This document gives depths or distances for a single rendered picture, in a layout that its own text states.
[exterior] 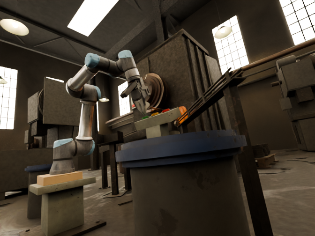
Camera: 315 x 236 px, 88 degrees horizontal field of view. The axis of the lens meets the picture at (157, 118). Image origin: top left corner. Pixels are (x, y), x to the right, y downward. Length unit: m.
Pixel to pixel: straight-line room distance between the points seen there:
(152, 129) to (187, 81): 1.09
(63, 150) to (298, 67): 5.46
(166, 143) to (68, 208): 1.05
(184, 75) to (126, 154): 1.61
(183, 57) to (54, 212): 1.75
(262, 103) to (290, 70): 2.33
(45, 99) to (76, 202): 3.11
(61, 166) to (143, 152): 1.01
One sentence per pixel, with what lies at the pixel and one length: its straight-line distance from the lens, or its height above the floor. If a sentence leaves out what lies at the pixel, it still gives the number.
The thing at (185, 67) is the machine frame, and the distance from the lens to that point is 1.90.
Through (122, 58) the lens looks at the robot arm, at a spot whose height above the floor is 0.92.
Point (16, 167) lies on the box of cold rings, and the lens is 3.59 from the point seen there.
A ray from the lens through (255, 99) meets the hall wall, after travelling 7.68.
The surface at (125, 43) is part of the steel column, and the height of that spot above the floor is 5.02.
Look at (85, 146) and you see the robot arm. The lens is 1.32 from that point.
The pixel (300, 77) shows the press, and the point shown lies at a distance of 5.59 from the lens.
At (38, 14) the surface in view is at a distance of 10.89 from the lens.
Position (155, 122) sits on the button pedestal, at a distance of 0.80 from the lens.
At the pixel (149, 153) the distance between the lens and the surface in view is 0.29.
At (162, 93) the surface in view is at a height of 1.03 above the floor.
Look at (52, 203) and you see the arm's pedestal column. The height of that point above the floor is 0.19.
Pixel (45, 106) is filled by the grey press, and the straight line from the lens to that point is 4.07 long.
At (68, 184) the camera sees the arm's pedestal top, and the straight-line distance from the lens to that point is 1.18.
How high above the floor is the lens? 0.40
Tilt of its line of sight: 12 degrees up
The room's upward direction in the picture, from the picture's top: 7 degrees counter-clockwise
